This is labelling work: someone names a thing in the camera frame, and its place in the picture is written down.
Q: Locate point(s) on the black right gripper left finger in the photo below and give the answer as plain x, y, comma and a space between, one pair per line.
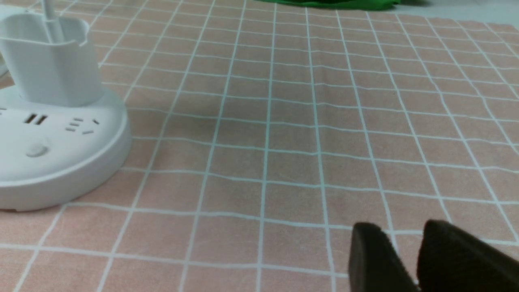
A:
374, 265

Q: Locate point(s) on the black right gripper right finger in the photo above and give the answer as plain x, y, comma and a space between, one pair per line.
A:
452, 260

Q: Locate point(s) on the white desk lamp base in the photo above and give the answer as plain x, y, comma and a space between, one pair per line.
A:
62, 132

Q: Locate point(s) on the pink grid tablecloth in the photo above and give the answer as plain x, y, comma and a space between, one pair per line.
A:
263, 132

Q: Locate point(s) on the green cloth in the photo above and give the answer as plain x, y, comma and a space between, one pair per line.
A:
351, 5

